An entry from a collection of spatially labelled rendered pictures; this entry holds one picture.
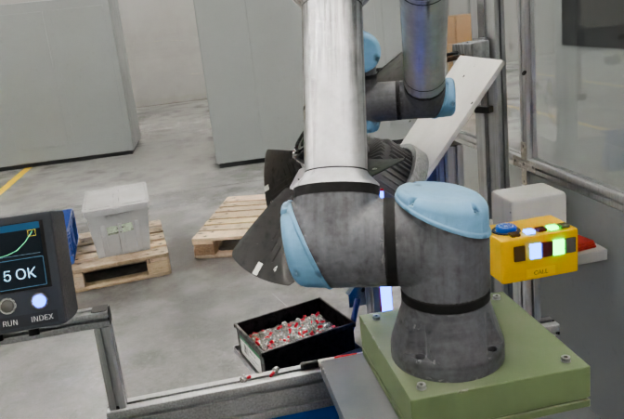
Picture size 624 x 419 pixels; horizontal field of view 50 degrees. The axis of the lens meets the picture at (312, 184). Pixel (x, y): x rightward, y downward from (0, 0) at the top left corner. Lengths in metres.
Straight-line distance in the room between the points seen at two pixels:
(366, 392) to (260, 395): 0.38
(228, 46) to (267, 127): 0.92
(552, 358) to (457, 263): 0.20
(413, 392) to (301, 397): 0.51
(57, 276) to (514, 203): 1.22
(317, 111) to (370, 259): 0.21
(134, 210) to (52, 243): 3.19
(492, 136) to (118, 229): 2.83
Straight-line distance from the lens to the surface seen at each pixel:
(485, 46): 2.06
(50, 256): 1.20
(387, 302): 1.34
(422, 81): 1.20
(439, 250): 0.83
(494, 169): 2.17
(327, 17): 0.93
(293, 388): 1.35
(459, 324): 0.88
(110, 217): 4.40
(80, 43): 8.69
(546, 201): 1.96
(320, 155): 0.87
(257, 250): 1.65
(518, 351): 0.97
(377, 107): 1.27
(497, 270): 1.36
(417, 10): 1.07
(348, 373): 1.05
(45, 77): 8.79
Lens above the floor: 1.53
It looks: 15 degrees down
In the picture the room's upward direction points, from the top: 6 degrees counter-clockwise
